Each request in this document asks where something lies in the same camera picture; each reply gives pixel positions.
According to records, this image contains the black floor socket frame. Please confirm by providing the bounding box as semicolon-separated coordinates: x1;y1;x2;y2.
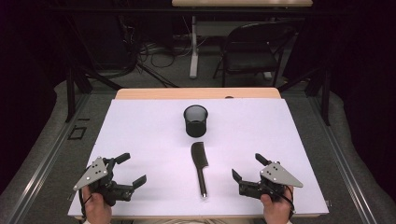
67;124;88;141

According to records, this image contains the metal floor rail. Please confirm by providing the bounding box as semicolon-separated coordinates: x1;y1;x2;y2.
11;92;92;224
307;95;378;224

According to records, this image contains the black metal stand frame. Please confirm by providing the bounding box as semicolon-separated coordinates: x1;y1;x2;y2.
63;15;125;124
277;18;332;127

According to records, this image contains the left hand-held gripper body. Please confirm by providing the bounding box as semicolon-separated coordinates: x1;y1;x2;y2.
73;156;135;207

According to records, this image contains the black folding chair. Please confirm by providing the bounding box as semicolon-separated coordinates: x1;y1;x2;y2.
212;21;297;89

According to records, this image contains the person's right hand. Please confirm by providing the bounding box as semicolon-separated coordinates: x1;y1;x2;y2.
260;186;294;224

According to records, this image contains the black mesh pen holder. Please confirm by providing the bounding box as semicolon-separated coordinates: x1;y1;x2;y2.
182;104;209;138

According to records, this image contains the white floor cable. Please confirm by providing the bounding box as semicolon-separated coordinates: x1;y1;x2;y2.
178;15;208;59

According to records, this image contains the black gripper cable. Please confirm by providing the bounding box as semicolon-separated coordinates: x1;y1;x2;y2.
78;188;92;219
266;182;296;219

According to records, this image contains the light desk top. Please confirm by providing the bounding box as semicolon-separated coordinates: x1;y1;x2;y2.
171;0;314;8

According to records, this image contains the person's left hand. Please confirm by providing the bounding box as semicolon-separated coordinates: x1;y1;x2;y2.
81;185;113;224

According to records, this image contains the thick black floor cable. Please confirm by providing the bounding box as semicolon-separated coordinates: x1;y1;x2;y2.
135;61;179;89

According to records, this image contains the looped black floor cable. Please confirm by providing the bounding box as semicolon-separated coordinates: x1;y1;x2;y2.
150;49;177;69

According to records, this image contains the wooden table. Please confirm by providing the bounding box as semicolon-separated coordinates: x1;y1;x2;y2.
74;87;321;220

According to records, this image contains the dark curtain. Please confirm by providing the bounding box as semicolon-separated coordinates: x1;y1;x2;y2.
328;0;396;203
0;0;68;195

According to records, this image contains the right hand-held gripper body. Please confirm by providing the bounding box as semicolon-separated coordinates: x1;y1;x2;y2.
238;161;304;202

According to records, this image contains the dark brown comb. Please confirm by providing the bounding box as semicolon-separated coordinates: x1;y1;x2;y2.
191;141;210;199

